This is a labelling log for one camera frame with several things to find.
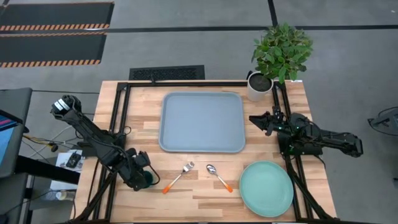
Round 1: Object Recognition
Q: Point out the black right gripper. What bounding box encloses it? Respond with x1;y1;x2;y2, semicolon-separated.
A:
248;107;289;137

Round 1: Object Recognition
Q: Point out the monitor with blue screen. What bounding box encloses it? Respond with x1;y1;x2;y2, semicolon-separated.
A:
0;109;25;179

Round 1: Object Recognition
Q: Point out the grey plastic tray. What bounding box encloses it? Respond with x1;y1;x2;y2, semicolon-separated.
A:
158;91;246;154

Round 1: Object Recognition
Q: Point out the black aluminium table frame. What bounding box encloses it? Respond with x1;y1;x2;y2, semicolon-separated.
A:
71;80;336;224

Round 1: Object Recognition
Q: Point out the small black handheld device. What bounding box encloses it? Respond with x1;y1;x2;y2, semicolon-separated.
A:
65;151;82;169

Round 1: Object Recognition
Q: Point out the teal round plate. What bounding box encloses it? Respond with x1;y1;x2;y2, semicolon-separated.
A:
239;160;295;218

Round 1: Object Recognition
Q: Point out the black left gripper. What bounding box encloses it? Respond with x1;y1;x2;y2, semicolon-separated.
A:
123;161;154;192

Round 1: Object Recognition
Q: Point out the metal fork orange handle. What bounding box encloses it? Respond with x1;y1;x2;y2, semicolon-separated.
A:
162;161;195;195

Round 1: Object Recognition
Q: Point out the green plant in white pot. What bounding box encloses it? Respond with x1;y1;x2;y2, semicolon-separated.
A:
246;22;314;103

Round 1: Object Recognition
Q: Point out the white paper sheet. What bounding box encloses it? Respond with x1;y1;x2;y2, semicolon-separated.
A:
49;149;84;191

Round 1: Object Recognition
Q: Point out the clear plastic bottle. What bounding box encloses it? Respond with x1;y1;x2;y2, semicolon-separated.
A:
46;190;76;202

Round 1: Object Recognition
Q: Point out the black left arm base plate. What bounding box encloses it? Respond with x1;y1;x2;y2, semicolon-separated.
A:
76;140;127;157

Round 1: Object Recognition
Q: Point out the yellow cable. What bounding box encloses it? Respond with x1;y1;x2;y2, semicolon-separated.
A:
22;134;54;147

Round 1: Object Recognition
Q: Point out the metal spoon orange handle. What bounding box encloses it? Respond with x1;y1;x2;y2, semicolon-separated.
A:
206;164;234;194

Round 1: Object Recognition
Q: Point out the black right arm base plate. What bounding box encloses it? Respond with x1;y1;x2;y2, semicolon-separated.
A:
277;133;324;156

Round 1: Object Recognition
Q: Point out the dark green cup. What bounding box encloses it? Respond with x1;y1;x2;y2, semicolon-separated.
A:
143;170;155;189

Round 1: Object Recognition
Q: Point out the black desk bar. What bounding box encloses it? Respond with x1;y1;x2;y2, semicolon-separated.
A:
14;154;81;185

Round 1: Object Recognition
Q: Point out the dark grey floor stand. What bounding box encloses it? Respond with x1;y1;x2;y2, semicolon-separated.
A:
368;107;398;137

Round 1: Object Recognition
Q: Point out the black floor vent grille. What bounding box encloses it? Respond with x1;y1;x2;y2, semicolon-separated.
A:
129;65;206;81

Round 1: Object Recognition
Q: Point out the black mat with hazard stripes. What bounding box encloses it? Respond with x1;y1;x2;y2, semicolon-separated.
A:
0;1;115;32
0;32;108;68

